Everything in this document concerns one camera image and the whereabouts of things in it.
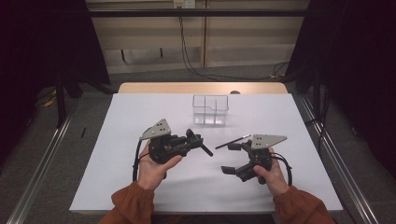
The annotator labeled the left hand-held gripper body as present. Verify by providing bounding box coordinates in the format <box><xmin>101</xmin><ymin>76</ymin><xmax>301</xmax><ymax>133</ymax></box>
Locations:
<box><xmin>139</xmin><ymin>119</ymin><xmax>189</xmax><ymax>165</ymax></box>

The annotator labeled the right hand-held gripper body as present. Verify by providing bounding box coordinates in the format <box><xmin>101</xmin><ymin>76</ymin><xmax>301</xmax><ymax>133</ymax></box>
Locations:
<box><xmin>236</xmin><ymin>133</ymin><xmax>288</xmax><ymax>183</ymax></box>

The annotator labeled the thin black makeup brush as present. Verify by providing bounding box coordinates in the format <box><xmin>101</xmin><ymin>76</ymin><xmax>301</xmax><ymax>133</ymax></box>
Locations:
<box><xmin>214</xmin><ymin>133</ymin><xmax>252</xmax><ymax>149</ymax></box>

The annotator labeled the short black makeup brush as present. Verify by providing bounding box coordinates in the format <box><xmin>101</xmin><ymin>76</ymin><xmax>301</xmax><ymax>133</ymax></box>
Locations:
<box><xmin>186</xmin><ymin>128</ymin><xmax>214</xmax><ymax>157</ymax></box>

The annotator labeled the clear acrylic divided organizer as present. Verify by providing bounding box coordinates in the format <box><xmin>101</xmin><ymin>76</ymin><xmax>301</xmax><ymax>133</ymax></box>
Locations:
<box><xmin>191</xmin><ymin>93</ymin><xmax>230</xmax><ymax>126</ymax></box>

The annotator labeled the person's left hand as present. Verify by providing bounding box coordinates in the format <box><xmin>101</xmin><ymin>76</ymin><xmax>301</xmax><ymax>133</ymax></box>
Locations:
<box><xmin>137</xmin><ymin>141</ymin><xmax>184</xmax><ymax>191</ymax></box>

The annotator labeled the person's right hand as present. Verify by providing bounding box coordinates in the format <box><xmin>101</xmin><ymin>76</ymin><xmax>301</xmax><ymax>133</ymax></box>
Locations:
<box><xmin>253</xmin><ymin>148</ymin><xmax>290</xmax><ymax>198</ymax></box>

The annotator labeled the white table cover sheet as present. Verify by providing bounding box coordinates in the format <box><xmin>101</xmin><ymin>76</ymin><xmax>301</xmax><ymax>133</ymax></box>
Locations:
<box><xmin>68</xmin><ymin>92</ymin><xmax>344</xmax><ymax>214</ymax></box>

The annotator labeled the wooden table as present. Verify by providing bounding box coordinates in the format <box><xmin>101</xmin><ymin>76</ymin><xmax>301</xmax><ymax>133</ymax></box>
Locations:
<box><xmin>117</xmin><ymin>81</ymin><xmax>289</xmax><ymax>95</ymax></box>

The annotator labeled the black metal stand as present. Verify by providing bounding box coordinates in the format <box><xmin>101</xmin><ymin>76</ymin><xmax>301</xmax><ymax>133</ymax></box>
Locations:
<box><xmin>312</xmin><ymin>66</ymin><xmax>322</xmax><ymax>119</ymax></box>
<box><xmin>55</xmin><ymin>73</ymin><xmax>68</xmax><ymax>129</ymax></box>

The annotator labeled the yellow floor tape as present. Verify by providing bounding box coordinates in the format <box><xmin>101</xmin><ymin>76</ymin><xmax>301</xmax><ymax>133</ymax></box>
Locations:
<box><xmin>43</xmin><ymin>96</ymin><xmax>59</xmax><ymax>108</ymax></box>

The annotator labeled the dark curtain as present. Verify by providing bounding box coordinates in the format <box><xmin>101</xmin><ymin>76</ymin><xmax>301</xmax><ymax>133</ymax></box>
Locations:
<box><xmin>285</xmin><ymin>0</ymin><xmax>396</xmax><ymax>180</ymax></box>
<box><xmin>0</xmin><ymin>0</ymin><xmax>110</xmax><ymax>162</ymax></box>

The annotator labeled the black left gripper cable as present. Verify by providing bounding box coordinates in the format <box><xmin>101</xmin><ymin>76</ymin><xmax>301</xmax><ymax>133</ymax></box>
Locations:
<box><xmin>133</xmin><ymin>127</ymin><xmax>151</xmax><ymax>182</ymax></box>

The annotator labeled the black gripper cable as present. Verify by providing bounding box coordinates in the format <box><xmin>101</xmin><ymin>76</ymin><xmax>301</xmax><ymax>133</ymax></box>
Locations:
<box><xmin>270</xmin><ymin>152</ymin><xmax>293</xmax><ymax>187</ymax></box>
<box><xmin>133</xmin><ymin>127</ymin><xmax>151</xmax><ymax>182</ymax></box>

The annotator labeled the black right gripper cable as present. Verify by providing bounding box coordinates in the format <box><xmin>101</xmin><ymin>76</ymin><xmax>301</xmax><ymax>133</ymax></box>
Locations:
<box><xmin>270</xmin><ymin>152</ymin><xmax>293</xmax><ymax>187</ymax></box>

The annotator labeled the metal floor rail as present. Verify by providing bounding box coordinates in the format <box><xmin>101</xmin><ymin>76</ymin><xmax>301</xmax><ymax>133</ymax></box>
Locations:
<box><xmin>298</xmin><ymin>94</ymin><xmax>380</xmax><ymax>224</ymax></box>
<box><xmin>7</xmin><ymin>99</ymin><xmax>80</xmax><ymax>224</ymax></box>

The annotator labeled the black wall socket cable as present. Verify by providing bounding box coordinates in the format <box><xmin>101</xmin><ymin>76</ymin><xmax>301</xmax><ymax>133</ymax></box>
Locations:
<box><xmin>177</xmin><ymin>6</ymin><xmax>290</xmax><ymax>82</ymax></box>

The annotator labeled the black horizontal frame bar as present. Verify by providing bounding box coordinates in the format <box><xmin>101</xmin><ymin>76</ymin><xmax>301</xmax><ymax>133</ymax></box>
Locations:
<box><xmin>88</xmin><ymin>8</ymin><xmax>307</xmax><ymax>18</ymax></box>

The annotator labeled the white wall socket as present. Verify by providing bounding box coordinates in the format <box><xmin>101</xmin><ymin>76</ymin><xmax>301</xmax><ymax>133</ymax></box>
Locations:
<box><xmin>173</xmin><ymin>0</ymin><xmax>196</xmax><ymax>9</ymax></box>

